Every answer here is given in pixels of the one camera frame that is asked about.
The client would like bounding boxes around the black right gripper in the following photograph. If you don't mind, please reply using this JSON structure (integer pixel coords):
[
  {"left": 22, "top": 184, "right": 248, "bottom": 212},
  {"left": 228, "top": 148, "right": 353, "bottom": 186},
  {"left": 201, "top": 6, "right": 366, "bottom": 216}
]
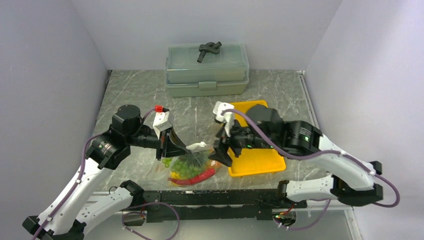
[{"left": 207, "top": 115, "right": 278, "bottom": 167}]

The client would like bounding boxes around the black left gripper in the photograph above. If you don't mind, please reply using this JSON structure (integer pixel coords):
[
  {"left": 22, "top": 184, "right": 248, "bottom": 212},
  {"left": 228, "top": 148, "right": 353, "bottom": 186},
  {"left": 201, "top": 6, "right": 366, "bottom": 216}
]
[{"left": 126, "top": 125, "right": 191, "bottom": 161}]

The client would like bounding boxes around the green toy grape bunch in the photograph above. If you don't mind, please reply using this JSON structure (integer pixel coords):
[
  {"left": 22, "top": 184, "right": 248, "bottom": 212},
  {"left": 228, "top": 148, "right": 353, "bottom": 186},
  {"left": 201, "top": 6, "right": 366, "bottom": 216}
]
[{"left": 161, "top": 152, "right": 209, "bottom": 179}]

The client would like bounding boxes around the red toy chili pepper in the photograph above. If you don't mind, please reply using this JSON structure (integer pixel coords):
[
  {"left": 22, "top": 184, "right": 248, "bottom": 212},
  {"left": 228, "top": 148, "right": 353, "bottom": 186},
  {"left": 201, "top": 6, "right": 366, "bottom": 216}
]
[{"left": 167, "top": 168, "right": 216, "bottom": 186}]

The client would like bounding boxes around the clear zip top bag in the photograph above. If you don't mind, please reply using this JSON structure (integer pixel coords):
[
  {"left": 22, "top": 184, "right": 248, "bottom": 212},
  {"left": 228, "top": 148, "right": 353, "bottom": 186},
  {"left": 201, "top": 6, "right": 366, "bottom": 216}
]
[{"left": 146, "top": 141, "right": 222, "bottom": 187}]

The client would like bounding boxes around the yellow plastic tray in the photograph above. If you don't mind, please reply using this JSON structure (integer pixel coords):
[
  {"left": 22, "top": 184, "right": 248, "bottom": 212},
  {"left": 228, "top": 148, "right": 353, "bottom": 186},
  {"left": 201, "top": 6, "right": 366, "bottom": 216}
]
[{"left": 227, "top": 100, "right": 286, "bottom": 177}]

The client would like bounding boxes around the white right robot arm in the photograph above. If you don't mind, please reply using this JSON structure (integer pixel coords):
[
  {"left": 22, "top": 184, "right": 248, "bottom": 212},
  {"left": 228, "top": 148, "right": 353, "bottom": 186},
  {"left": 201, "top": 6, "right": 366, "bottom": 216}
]
[{"left": 209, "top": 101, "right": 383, "bottom": 208}]

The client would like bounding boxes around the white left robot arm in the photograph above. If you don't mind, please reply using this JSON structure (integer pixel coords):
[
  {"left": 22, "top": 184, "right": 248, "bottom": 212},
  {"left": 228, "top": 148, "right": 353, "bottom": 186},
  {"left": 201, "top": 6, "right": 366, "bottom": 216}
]
[{"left": 22, "top": 104, "right": 189, "bottom": 240}]

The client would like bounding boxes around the green translucent storage box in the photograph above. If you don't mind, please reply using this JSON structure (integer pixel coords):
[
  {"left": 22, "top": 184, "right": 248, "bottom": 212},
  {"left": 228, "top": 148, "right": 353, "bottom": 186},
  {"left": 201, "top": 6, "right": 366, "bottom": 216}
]
[{"left": 165, "top": 43, "right": 250, "bottom": 97}]

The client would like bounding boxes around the dark knotted rubber tube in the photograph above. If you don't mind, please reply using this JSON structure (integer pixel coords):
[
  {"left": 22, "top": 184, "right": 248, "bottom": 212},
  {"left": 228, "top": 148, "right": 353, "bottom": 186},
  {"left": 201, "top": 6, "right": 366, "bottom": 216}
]
[{"left": 197, "top": 41, "right": 222, "bottom": 63}]

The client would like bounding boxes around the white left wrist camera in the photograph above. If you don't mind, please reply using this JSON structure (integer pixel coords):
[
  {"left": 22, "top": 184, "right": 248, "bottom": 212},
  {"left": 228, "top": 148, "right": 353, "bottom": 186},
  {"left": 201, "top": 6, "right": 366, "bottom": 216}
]
[{"left": 152, "top": 105, "right": 174, "bottom": 139}]

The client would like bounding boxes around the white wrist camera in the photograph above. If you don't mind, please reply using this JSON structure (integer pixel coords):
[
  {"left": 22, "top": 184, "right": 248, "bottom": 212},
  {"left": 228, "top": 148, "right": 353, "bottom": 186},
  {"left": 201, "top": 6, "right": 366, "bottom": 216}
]
[
  {"left": 212, "top": 101, "right": 235, "bottom": 137},
  {"left": 152, "top": 105, "right": 174, "bottom": 139}
]

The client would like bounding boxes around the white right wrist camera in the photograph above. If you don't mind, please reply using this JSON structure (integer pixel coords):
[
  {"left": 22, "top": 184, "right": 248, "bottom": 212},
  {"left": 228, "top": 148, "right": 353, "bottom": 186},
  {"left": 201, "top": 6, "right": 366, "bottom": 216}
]
[{"left": 212, "top": 101, "right": 235, "bottom": 137}]

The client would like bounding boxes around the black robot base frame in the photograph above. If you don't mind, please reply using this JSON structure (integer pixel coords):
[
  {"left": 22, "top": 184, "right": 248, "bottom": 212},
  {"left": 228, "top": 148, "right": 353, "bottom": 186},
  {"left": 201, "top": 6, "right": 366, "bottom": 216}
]
[{"left": 125, "top": 189, "right": 307, "bottom": 223}]

